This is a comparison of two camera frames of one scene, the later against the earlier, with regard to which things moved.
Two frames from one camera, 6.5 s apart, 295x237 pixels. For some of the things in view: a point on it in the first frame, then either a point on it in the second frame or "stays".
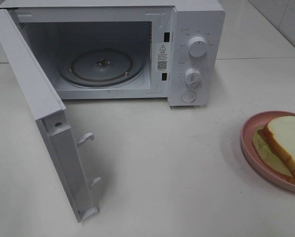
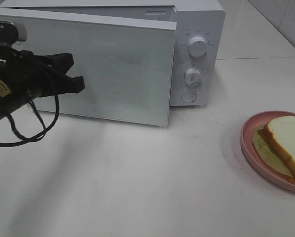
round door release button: [188, 96] stays
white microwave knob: [193, 77] stays
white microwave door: [55, 124] → [126, 56]
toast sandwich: [280, 145] stays
